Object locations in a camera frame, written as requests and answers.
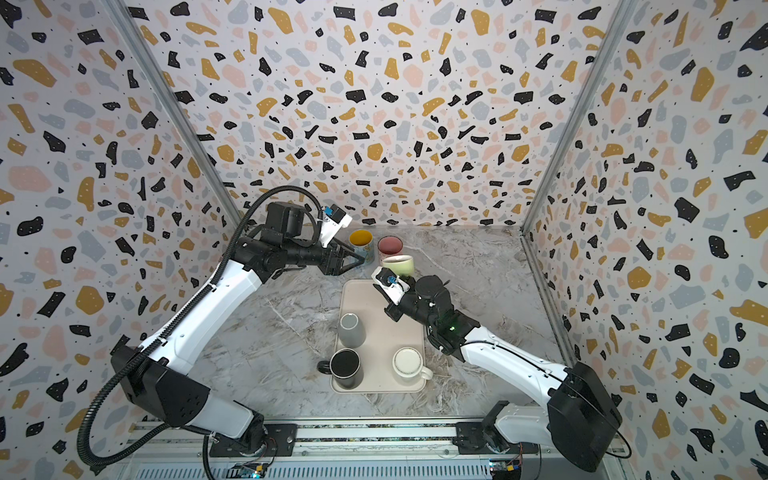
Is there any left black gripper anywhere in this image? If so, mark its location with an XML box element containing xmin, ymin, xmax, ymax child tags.
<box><xmin>287</xmin><ymin>236</ymin><xmax>367</xmax><ymax>277</ymax></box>

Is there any light blue yellow-inside mug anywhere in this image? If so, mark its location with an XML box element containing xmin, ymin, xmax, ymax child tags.
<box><xmin>349</xmin><ymin>229</ymin><xmax>374</xmax><ymax>264</ymax></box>

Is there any pink glass mug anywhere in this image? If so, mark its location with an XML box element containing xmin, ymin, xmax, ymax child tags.
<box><xmin>377</xmin><ymin>236</ymin><xmax>404</xmax><ymax>260</ymax></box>

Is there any light green mug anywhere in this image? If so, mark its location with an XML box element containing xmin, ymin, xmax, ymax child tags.
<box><xmin>381</xmin><ymin>254</ymin><xmax>415</xmax><ymax>277</ymax></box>

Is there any white cream mug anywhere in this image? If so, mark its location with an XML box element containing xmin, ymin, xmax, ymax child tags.
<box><xmin>392</xmin><ymin>347</ymin><xmax>434</xmax><ymax>386</ymax></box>

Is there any grey handleless cup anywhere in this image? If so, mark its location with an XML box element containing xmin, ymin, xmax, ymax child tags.
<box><xmin>338</xmin><ymin>313</ymin><xmax>366</xmax><ymax>349</ymax></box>

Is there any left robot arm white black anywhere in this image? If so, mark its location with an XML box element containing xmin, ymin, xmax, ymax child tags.
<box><xmin>111</xmin><ymin>202</ymin><xmax>364</xmax><ymax>450</ymax></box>

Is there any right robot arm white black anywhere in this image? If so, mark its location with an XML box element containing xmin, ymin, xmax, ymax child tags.
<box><xmin>372</xmin><ymin>267</ymin><xmax>622</xmax><ymax>472</ymax></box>

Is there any black mug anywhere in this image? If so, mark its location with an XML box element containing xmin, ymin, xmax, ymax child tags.
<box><xmin>316</xmin><ymin>348</ymin><xmax>364</xmax><ymax>390</ymax></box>

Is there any beige rectangular tray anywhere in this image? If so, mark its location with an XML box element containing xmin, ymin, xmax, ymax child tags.
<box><xmin>330</xmin><ymin>279</ymin><xmax>427</xmax><ymax>394</ymax></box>

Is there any circuit board right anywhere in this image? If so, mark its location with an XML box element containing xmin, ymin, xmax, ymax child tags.
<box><xmin>489</xmin><ymin>457</ymin><xmax>523</xmax><ymax>480</ymax></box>

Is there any green circuit board left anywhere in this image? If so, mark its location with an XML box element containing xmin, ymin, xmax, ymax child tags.
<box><xmin>225</xmin><ymin>463</ymin><xmax>268</xmax><ymax>479</ymax></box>

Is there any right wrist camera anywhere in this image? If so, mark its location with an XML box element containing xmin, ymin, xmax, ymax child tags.
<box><xmin>371</xmin><ymin>266</ymin><xmax>410</xmax><ymax>305</ymax></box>

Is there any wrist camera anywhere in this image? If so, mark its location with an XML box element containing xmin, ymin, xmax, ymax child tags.
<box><xmin>371</xmin><ymin>266</ymin><xmax>410</xmax><ymax>305</ymax></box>
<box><xmin>319</xmin><ymin>204</ymin><xmax>352</xmax><ymax>248</ymax></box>

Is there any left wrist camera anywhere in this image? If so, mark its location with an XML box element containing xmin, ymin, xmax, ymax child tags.
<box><xmin>319</xmin><ymin>204</ymin><xmax>352</xmax><ymax>248</ymax></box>

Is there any black corrugated cable conduit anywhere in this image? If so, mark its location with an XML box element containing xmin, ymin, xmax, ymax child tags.
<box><xmin>76</xmin><ymin>184</ymin><xmax>325</xmax><ymax>470</ymax></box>

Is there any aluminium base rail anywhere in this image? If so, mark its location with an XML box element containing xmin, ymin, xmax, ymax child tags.
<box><xmin>106</xmin><ymin>418</ymin><xmax>634</xmax><ymax>479</ymax></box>

